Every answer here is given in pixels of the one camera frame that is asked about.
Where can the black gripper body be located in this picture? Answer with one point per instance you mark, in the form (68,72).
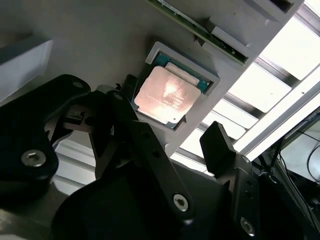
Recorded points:
(120,212)

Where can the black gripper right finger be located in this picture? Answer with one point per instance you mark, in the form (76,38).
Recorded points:
(217,147)

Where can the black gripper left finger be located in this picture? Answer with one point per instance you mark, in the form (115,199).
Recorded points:
(37,125)

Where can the silver CPU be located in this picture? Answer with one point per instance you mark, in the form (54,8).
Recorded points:
(167,95)

